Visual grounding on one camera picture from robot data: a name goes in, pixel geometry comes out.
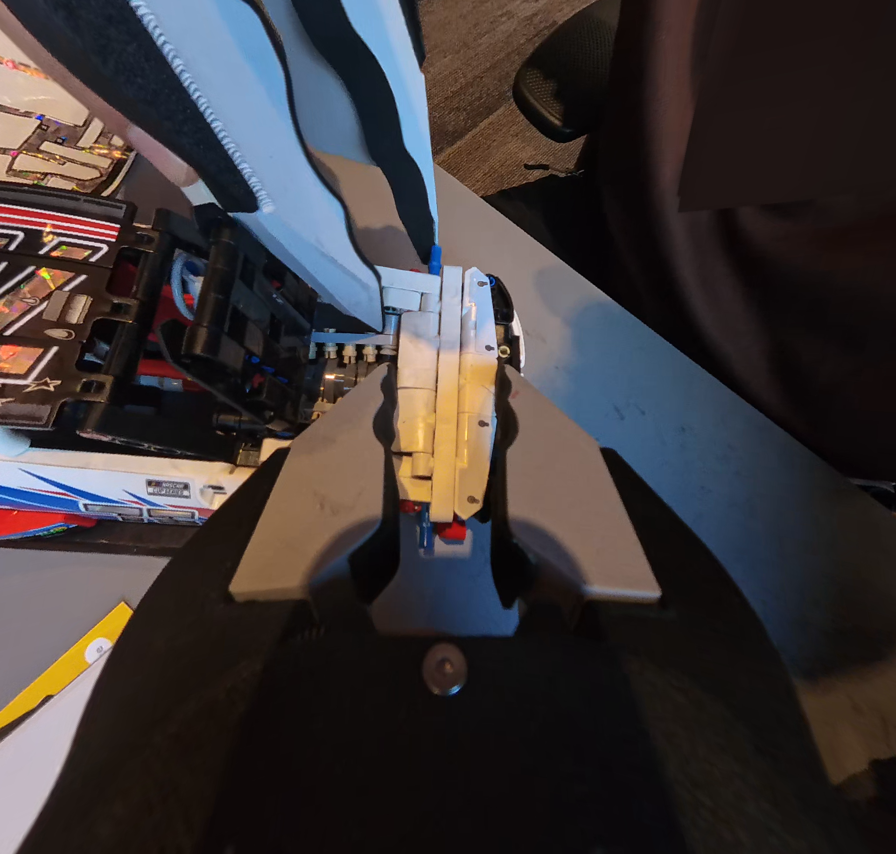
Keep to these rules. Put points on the holographic sticker sheet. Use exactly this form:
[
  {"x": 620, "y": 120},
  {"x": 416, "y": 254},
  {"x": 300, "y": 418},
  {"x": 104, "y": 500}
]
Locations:
[{"x": 49, "y": 147}]

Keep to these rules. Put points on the thick instruction booklet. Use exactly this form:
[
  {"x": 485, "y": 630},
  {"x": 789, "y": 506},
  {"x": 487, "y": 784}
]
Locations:
[{"x": 42, "y": 763}]

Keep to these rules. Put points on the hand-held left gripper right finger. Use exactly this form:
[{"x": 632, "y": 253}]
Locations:
[{"x": 567, "y": 511}]

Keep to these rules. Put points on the blue connector pin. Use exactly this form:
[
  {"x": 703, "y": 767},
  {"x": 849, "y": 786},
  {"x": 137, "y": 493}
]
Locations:
[{"x": 435, "y": 259}]

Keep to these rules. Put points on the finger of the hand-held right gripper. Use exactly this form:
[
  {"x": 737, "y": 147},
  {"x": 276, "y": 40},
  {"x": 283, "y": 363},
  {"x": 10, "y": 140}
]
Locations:
[
  {"x": 322, "y": 63},
  {"x": 245, "y": 98}
]

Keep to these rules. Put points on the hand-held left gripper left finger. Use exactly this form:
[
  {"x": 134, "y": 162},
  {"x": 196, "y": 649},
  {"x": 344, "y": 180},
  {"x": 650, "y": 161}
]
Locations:
[{"x": 315, "y": 511}]

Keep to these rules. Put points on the black mesh office chair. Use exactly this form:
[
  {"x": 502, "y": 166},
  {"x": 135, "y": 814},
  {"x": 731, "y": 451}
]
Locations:
[{"x": 567, "y": 77}]

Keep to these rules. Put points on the grey desk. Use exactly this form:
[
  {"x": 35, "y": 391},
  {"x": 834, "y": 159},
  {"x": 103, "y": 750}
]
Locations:
[{"x": 665, "y": 448}]

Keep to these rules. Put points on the white toy brick panel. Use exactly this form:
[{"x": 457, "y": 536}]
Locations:
[{"x": 448, "y": 392}]

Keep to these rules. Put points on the toy brick race car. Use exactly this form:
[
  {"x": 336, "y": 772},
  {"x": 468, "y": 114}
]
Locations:
[{"x": 140, "y": 343}]

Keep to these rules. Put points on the person's right hand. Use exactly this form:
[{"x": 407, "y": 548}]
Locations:
[{"x": 164, "y": 158}]

